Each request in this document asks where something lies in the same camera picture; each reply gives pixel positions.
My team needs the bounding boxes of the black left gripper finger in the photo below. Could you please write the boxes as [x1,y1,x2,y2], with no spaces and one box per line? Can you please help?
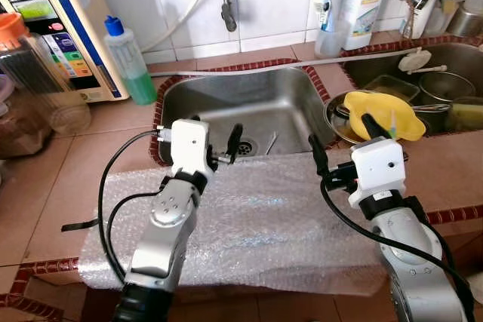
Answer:
[225,123,245,166]

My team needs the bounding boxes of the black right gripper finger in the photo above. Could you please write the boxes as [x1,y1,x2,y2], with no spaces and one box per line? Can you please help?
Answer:
[308,133,331,178]
[361,113,395,143]

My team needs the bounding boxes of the yellow plastic cup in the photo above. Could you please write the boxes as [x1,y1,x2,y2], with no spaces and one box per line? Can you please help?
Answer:
[343,90,427,142]

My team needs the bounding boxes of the steel bowl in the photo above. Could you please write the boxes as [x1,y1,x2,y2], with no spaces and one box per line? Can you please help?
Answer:
[325,92,427,146]

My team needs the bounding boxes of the stainless steel sink basin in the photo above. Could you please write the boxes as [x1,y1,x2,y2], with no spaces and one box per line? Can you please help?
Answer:
[153,66,337,166]
[341,39,483,136]

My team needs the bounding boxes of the clear glass container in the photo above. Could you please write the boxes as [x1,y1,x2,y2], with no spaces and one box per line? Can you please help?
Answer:
[362,73,421,106]

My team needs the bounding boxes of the bubble wrap sheet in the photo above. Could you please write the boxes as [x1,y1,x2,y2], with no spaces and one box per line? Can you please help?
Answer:
[78,152,393,296]

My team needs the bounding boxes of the small steel pot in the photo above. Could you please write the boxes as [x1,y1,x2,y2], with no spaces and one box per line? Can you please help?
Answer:
[419,71,478,112]

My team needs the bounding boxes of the yellow sponge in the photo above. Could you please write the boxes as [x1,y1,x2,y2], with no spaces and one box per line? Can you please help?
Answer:
[445,100,483,130]

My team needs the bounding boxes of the clear toothbrush cup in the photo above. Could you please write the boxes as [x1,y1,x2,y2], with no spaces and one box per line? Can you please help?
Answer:
[313,17,352,57]

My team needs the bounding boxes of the green dish soap bottle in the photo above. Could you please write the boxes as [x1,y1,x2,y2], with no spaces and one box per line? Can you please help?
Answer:
[103,15,158,106]

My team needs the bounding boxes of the white detergent bottle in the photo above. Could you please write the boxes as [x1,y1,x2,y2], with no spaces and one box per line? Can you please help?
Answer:
[343,0,393,50]

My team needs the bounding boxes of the steel utensil holder cup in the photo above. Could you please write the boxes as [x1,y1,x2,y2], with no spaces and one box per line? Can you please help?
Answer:
[445,2,483,36]

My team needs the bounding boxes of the black tape strip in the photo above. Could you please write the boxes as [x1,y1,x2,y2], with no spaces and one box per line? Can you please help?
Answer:
[62,219,99,232]

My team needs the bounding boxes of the clear jar orange lid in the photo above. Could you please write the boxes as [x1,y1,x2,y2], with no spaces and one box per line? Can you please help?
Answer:
[0,11,91,136]

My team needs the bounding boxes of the beige water ionizer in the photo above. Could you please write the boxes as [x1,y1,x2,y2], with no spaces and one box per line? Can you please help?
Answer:
[0,0,131,104]

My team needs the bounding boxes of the brown filled jar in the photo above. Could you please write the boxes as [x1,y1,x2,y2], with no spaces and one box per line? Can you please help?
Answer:
[0,96,48,158]

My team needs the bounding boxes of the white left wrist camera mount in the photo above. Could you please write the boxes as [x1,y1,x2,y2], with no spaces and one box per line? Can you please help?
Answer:
[168,118,214,179]

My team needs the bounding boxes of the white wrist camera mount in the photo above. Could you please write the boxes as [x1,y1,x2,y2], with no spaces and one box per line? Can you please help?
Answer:
[349,139,410,210]
[168,118,214,179]

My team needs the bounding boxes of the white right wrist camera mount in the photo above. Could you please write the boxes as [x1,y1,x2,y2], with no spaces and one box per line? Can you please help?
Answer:
[349,139,410,210]

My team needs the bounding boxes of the translucent white hose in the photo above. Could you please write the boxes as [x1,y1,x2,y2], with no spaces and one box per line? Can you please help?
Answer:
[147,47,423,78]

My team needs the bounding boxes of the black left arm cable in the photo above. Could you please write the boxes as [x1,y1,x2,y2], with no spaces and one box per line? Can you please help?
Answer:
[97,130,178,285]

